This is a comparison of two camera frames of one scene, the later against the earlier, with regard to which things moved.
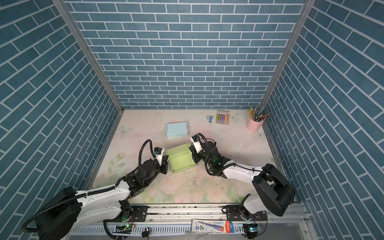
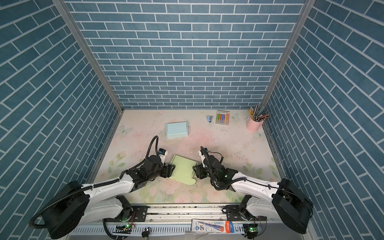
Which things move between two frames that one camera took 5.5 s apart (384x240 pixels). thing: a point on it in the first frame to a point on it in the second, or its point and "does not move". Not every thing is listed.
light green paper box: [181, 157] to [183, 170]
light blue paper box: [177, 130] does not move
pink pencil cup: [252, 125] does not move
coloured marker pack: [222, 117] does not move
